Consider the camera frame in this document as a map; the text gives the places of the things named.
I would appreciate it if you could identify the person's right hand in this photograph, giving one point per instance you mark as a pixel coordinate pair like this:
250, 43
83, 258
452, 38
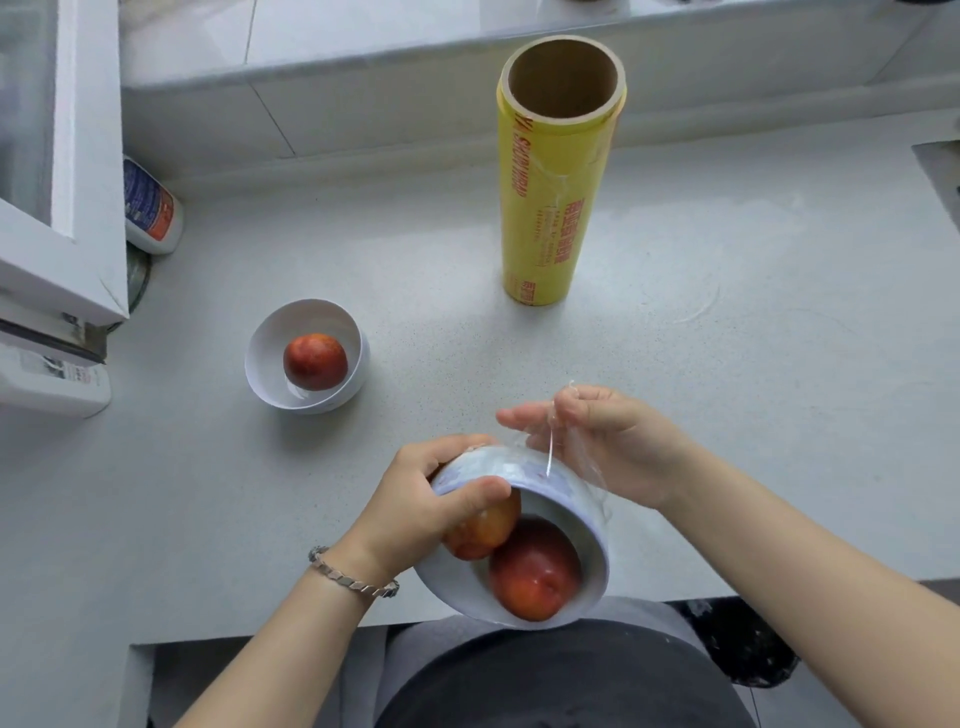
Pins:
630, 450

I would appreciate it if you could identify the person's left hand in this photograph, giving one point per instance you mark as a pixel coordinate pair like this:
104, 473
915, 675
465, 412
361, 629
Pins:
405, 517

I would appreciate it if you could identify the white bowl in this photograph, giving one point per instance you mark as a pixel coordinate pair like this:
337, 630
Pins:
264, 352
457, 592

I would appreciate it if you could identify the yellow plastic wrap roll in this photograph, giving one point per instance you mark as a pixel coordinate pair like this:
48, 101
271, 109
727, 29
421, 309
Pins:
540, 232

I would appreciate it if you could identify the person's right forearm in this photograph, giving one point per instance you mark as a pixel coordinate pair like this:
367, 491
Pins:
825, 585

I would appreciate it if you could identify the person's left forearm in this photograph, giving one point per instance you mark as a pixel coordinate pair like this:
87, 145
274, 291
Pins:
277, 660

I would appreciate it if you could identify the grey shirt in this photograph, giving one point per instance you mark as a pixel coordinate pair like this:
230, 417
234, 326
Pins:
540, 675

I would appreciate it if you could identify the black speckled bag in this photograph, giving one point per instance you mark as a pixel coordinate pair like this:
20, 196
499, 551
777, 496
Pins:
742, 641

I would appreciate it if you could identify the white appliance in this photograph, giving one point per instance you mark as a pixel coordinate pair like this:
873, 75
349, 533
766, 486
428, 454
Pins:
45, 390

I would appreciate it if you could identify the white bottle blue orange label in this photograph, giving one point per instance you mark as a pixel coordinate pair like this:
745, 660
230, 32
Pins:
150, 206

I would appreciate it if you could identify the steel sink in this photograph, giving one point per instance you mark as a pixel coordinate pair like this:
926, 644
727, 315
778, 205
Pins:
941, 172

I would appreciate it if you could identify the white open window sash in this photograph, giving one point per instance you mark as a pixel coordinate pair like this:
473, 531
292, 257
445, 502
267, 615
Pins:
97, 187

